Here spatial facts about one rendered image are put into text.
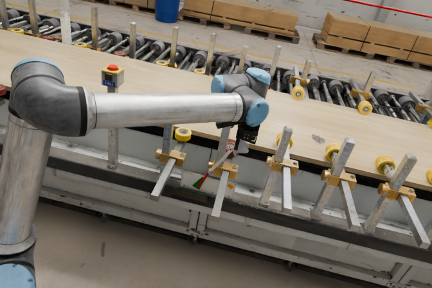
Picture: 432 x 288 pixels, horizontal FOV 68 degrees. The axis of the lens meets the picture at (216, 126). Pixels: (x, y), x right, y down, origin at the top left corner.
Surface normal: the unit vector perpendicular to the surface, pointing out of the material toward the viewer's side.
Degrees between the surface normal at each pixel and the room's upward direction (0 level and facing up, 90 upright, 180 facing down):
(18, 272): 5
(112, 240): 0
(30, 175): 94
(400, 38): 90
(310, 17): 90
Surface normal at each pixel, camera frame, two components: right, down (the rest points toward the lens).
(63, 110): 0.23, 0.01
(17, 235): 0.58, 0.53
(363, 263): -0.21, 0.50
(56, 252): 0.16, -0.84
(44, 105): -0.04, -0.04
